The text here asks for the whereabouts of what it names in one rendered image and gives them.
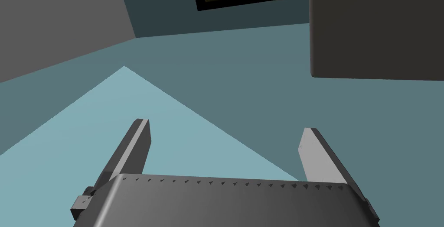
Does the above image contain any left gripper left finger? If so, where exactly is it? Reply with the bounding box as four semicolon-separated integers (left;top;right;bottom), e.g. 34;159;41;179
94;118;152;188

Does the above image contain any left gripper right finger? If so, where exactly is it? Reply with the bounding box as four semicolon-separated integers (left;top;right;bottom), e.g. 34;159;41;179
298;127;368;201

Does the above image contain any dark grey cabinet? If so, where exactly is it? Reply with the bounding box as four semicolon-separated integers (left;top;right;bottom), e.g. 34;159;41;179
308;0;444;81

